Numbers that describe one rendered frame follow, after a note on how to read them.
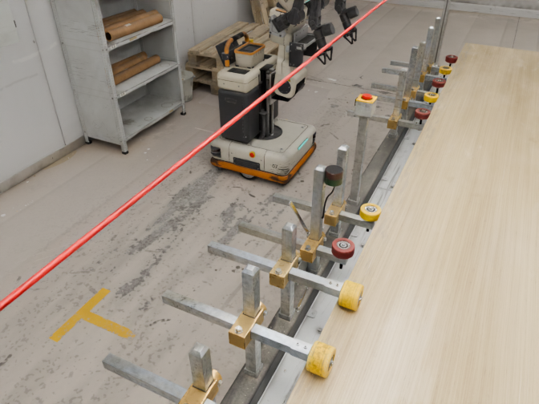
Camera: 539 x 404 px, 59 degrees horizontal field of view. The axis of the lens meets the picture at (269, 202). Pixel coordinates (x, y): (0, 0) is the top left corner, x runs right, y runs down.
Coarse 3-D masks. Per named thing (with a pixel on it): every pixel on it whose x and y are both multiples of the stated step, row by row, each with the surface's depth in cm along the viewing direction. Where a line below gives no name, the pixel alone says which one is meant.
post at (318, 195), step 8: (320, 168) 156; (320, 176) 157; (320, 184) 159; (320, 192) 161; (312, 200) 164; (320, 200) 163; (312, 208) 166; (320, 208) 165; (312, 216) 168; (320, 216) 167; (312, 224) 170; (320, 224) 170; (312, 232) 172; (320, 232) 173; (312, 264) 180
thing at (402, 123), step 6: (348, 114) 275; (354, 114) 274; (372, 120) 271; (378, 120) 269; (384, 120) 267; (402, 120) 264; (408, 120) 264; (402, 126) 264; (408, 126) 263; (414, 126) 261; (420, 126) 259
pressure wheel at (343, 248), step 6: (336, 240) 167; (342, 240) 168; (348, 240) 167; (336, 246) 165; (342, 246) 165; (348, 246) 165; (354, 246) 165; (336, 252) 164; (342, 252) 162; (348, 252) 163; (354, 252) 166; (342, 258) 164; (348, 258) 164
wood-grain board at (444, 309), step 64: (512, 64) 318; (448, 128) 240; (512, 128) 240; (448, 192) 193; (512, 192) 193; (384, 256) 162; (448, 256) 162; (512, 256) 162; (384, 320) 139; (448, 320) 139; (512, 320) 139; (320, 384) 122; (384, 384) 122; (448, 384) 122; (512, 384) 122
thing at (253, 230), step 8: (240, 224) 182; (248, 224) 182; (248, 232) 182; (256, 232) 180; (264, 232) 178; (272, 232) 178; (272, 240) 178; (280, 240) 176; (296, 240) 174; (304, 240) 174; (296, 248) 175; (320, 248) 171; (328, 248) 171; (320, 256) 171; (328, 256) 169; (344, 264) 168
